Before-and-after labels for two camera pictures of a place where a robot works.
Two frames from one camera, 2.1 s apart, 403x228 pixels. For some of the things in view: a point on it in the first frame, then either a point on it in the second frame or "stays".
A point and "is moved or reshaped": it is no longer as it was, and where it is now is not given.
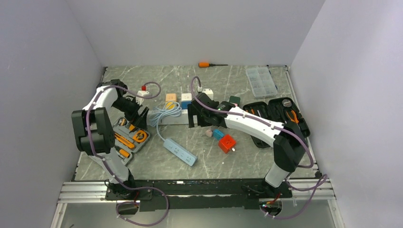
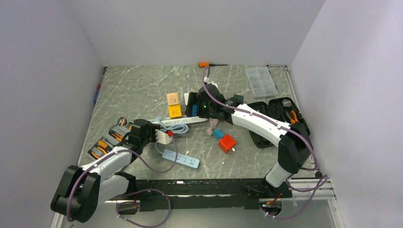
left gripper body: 130,109 to 150,137
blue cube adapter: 217,134 stays
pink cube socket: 209,133 stays
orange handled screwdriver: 203,65 stays
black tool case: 280,109 stays
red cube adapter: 226,143 stays
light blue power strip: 180,152 is moved or reshaped
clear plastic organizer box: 261,81 stays
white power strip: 177,117 is moved or reshaped
